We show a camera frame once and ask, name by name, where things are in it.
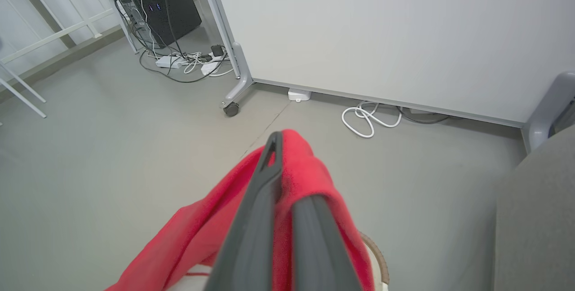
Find grey partition leg with caster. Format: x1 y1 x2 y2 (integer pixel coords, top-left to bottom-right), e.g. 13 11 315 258
220 42 255 118

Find white power strip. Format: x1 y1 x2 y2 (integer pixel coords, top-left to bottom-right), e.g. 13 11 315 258
155 55 186 69

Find white metal stand legs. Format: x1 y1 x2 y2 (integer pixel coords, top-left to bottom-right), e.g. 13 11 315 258
0 61 47 119

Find white coiled cable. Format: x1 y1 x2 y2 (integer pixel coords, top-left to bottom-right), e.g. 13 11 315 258
341 101 403 139

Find black floor cable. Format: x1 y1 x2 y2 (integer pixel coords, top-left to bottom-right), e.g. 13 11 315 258
399 106 450 125

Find white laundry basket brown rim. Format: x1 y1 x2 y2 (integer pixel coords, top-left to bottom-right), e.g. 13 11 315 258
359 232 390 291

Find white metal desk leg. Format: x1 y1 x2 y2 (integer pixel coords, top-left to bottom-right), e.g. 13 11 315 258
93 0 141 54

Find white plastic power box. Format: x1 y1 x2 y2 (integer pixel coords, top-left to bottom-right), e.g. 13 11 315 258
287 88 312 102

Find red and white fabric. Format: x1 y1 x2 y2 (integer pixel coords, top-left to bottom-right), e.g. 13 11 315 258
165 263 217 291

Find wide white partition panel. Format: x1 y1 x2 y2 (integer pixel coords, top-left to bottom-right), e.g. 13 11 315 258
195 0 575 128

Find grey fabric sofa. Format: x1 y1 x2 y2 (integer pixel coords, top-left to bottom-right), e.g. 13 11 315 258
493 125 575 291

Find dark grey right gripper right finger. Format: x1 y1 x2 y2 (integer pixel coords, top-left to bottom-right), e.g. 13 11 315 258
292 195 363 291

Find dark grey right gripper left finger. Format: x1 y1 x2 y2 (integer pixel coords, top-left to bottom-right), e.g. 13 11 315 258
204 131 284 291

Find grey partition foot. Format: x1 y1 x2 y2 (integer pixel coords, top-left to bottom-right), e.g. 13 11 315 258
522 71 575 153

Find black computer tower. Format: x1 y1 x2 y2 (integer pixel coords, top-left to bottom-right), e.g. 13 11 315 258
116 0 203 49

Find white metal railing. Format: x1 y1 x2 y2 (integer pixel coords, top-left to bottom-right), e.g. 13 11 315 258
0 0 115 65

